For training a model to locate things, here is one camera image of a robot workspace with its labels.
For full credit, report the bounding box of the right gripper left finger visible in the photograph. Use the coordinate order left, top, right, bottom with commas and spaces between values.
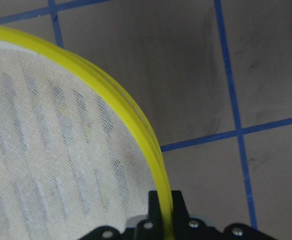
148, 190, 163, 240

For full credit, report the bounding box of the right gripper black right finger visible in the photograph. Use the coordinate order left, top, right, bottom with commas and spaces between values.
172, 190, 189, 240

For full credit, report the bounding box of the yellow steamer layer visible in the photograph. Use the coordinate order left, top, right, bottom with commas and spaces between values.
0, 26, 175, 240

